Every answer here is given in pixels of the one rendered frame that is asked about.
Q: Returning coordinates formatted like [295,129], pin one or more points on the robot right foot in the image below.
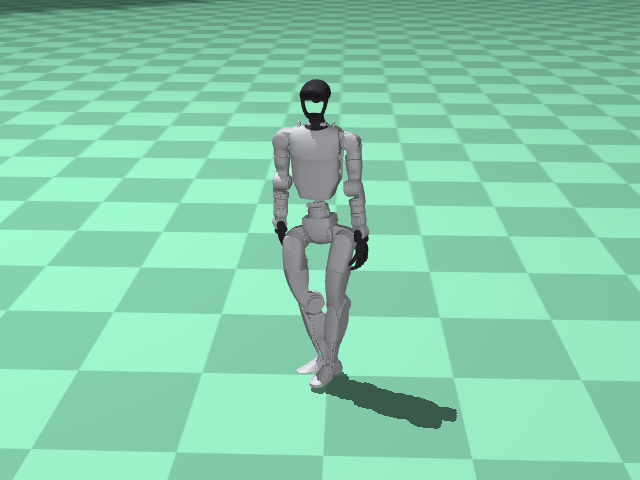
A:
[312,367]

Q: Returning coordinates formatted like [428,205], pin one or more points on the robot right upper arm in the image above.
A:
[280,142]

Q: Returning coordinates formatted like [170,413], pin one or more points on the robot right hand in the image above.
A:
[281,231]

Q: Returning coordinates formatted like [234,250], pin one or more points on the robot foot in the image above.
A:
[312,367]
[325,375]

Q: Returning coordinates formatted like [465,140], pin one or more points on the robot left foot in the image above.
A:
[325,375]

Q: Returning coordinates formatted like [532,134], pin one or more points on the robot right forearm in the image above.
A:
[280,209]

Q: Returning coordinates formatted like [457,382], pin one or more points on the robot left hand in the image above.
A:
[361,250]

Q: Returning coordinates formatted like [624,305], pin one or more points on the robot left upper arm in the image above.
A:
[352,143]

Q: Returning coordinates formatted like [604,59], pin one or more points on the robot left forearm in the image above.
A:
[358,214]

